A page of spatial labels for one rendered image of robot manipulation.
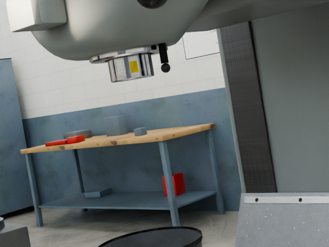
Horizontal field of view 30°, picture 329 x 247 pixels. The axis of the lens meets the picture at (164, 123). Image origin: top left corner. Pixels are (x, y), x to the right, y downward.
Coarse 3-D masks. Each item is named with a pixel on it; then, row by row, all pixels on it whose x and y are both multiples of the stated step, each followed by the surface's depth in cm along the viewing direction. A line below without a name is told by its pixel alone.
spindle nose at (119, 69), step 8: (128, 56) 64; (136, 56) 64; (144, 56) 65; (112, 64) 65; (120, 64) 64; (128, 64) 64; (144, 64) 64; (152, 64) 66; (112, 72) 65; (120, 72) 64; (128, 72) 64; (144, 72) 64; (152, 72) 65; (112, 80) 65; (120, 80) 64; (128, 80) 68
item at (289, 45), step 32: (224, 32) 102; (256, 32) 99; (288, 32) 95; (320, 32) 91; (224, 64) 104; (256, 64) 99; (288, 64) 96; (320, 64) 92; (256, 96) 100; (288, 96) 96; (320, 96) 93; (256, 128) 101; (288, 128) 97; (320, 128) 94; (256, 160) 102; (288, 160) 98; (320, 160) 94; (256, 192) 103; (288, 192) 99; (320, 192) 95
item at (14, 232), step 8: (0, 224) 93; (8, 224) 96; (16, 224) 95; (0, 232) 91; (8, 232) 91; (16, 232) 92; (24, 232) 93; (0, 240) 90; (8, 240) 91; (16, 240) 92; (24, 240) 93
